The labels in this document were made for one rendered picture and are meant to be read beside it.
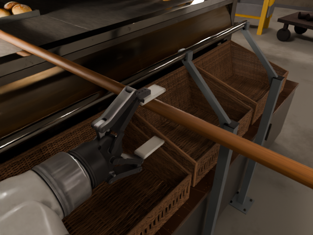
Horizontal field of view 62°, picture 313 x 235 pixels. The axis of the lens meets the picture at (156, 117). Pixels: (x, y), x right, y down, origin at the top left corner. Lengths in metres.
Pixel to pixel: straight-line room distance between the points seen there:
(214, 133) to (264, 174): 1.71
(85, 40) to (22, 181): 0.77
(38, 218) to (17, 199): 0.04
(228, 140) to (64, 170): 0.29
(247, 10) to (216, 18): 3.38
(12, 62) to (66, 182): 0.63
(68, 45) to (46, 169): 0.70
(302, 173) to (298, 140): 2.17
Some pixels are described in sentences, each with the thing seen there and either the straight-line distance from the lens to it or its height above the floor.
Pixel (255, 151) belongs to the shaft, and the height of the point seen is 1.20.
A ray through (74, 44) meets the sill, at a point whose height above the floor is 1.17.
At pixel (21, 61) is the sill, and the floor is 1.17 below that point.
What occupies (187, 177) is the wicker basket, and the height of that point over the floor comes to 0.73.
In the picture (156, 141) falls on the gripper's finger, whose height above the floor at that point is 1.13.
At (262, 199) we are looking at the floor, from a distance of 2.03.
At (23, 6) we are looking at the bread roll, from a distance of 1.47.
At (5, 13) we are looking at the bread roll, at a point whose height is 1.21.
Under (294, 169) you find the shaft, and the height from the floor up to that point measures 1.20.
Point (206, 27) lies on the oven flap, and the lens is 1.81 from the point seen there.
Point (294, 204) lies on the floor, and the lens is 2.09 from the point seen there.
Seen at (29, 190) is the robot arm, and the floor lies 1.24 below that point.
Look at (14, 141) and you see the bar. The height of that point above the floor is 1.17.
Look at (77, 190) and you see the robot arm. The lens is 0.41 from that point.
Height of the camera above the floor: 1.51
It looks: 36 degrees down
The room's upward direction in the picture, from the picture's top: straight up
